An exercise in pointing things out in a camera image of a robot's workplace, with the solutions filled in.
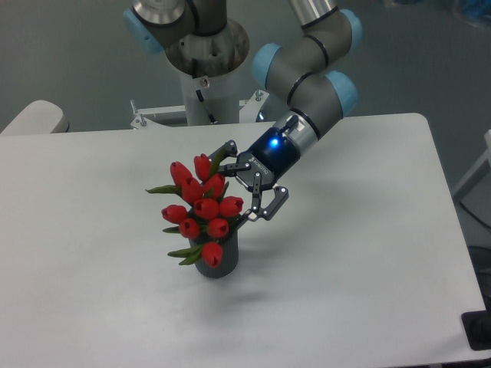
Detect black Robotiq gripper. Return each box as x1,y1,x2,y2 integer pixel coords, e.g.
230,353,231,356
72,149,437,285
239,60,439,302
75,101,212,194
210,129,301,231

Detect red tulip bouquet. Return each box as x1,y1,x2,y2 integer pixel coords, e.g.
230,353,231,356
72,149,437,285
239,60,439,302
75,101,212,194
147,143,244,269

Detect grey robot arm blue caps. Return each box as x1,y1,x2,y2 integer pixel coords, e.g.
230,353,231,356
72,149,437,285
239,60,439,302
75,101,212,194
124,1,363,223

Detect dark grey ribbed vase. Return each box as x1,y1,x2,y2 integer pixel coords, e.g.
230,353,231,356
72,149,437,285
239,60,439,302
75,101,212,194
189,229,239,278

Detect beige chair backrest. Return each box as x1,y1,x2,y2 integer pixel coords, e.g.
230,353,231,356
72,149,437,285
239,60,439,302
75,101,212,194
1,100,70,136

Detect white furniture at right edge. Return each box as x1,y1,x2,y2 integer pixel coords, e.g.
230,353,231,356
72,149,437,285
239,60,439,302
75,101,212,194
450,130,490,202

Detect black box at table edge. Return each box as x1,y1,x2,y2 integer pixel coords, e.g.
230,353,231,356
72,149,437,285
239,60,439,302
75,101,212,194
461,310,490,351

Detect white metal base bracket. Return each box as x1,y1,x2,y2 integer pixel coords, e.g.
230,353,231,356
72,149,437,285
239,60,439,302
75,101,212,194
130,89,269,130

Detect black gripper cable connector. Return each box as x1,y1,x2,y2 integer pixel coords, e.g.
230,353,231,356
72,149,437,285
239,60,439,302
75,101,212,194
278,115,298,134

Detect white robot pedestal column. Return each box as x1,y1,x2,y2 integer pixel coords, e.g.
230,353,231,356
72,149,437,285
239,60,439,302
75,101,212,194
179,72,239,127

